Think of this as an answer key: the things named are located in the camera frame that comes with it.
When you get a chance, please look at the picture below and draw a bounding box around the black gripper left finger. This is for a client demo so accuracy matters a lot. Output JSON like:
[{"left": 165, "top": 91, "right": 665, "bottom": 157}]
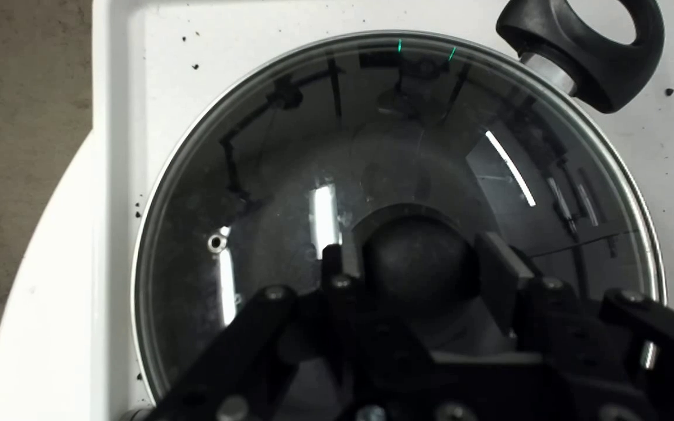
[{"left": 146, "top": 244, "right": 370, "bottom": 421}]

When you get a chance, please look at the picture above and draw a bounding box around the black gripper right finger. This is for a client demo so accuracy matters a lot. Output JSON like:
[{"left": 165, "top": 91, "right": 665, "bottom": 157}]
[{"left": 475, "top": 231, "right": 674, "bottom": 369}]

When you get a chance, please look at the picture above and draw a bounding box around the glass lid with black knob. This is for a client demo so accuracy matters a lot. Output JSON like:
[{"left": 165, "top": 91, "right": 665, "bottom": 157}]
[{"left": 128, "top": 30, "right": 668, "bottom": 408}]

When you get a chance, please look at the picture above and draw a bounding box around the white speckled plastic tray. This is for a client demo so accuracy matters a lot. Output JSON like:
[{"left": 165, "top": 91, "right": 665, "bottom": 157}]
[{"left": 88, "top": 0, "right": 674, "bottom": 421}]

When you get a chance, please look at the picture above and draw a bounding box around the black pot with loop handles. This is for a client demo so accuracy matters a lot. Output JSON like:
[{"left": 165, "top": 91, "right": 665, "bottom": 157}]
[{"left": 132, "top": 0, "right": 667, "bottom": 401}]

